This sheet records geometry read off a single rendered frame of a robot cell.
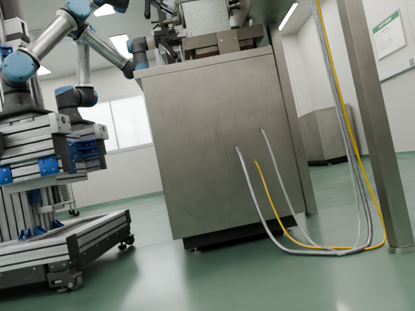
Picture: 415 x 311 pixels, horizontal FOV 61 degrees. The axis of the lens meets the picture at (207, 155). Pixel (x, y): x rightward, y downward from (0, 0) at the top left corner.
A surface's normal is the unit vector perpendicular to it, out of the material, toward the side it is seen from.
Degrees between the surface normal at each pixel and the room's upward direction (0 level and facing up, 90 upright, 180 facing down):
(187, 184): 90
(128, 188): 90
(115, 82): 90
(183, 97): 90
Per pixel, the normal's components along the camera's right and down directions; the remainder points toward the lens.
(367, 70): 0.04, -0.04
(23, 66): 0.48, -0.03
